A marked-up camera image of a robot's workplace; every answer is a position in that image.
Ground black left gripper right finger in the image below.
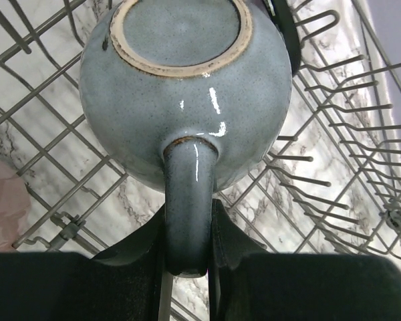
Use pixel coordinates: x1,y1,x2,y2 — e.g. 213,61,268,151
209,200,401,320

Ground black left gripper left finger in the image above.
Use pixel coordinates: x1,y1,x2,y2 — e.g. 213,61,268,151
0,208,167,320

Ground pink mug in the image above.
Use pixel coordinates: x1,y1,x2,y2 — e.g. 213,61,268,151
0,160,31,252

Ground grey-green ceramic mug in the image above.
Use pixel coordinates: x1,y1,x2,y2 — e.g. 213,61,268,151
79,1,292,278

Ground purple glass mug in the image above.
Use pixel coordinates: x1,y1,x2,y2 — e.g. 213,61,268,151
262,0,301,76

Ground grey wire dish rack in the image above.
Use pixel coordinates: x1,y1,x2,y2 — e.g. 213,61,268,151
0,0,401,321

